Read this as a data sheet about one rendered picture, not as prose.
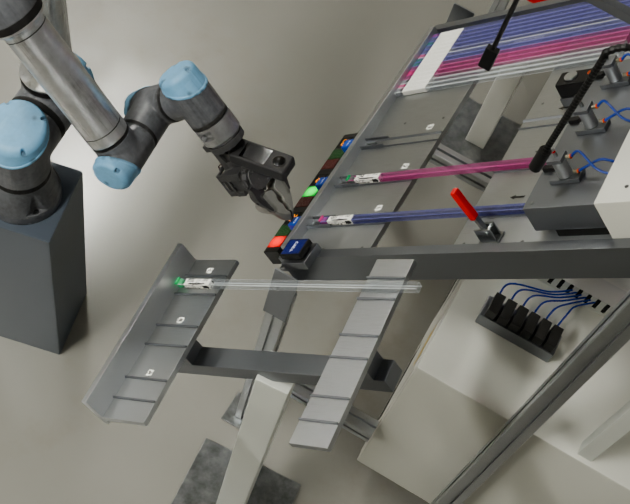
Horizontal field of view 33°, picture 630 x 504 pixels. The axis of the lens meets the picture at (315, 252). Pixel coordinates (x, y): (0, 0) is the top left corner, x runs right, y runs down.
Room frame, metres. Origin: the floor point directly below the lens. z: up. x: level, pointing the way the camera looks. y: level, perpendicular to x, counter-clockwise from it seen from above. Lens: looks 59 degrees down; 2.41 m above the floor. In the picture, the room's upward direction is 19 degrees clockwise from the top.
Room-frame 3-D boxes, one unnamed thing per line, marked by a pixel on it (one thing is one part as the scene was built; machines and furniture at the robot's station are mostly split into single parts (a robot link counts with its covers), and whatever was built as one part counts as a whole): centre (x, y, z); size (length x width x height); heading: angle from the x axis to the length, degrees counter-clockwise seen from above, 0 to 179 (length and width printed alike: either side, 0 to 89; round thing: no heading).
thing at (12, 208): (1.02, 0.59, 0.60); 0.15 x 0.15 x 0.10
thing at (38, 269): (1.02, 0.59, 0.28); 0.18 x 0.18 x 0.55; 2
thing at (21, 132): (1.03, 0.59, 0.72); 0.13 x 0.12 x 0.14; 174
